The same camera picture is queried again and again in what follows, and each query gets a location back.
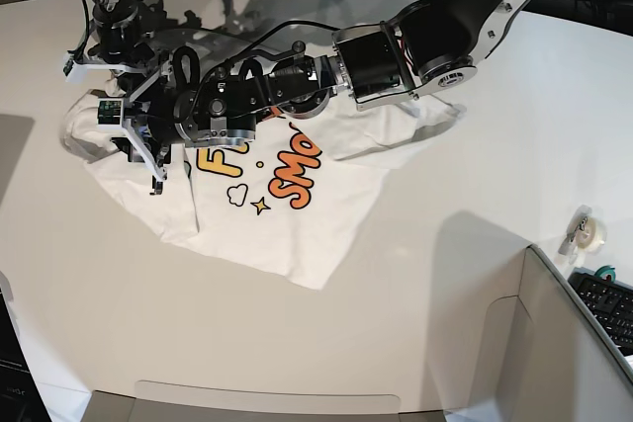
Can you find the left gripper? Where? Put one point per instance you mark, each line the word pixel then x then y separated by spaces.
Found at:
pixel 151 114

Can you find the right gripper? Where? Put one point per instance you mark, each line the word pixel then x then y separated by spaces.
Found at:
pixel 147 58

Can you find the white printed t-shirt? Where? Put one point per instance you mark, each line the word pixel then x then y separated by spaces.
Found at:
pixel 290 202

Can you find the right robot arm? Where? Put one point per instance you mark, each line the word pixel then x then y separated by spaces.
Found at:
pixel 113 39

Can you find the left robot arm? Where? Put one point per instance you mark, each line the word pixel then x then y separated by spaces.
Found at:
pixel 429 46

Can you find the grey partition panel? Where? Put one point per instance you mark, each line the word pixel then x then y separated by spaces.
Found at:
pixel 543 358

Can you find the clear tape dispenser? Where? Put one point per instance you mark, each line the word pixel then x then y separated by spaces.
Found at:
pixel 585 235

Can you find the green tape roll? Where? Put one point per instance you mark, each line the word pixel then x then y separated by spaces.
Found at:
pixel 606 273

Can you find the black computer keyboard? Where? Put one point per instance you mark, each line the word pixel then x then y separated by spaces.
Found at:
pixel 610 304

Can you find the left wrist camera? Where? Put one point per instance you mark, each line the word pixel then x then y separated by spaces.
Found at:
pixel 110 114

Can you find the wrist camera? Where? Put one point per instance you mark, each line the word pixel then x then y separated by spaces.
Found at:
pixel 110 114
pixel 74 72

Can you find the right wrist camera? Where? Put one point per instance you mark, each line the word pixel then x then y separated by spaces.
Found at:
pixel 74 72

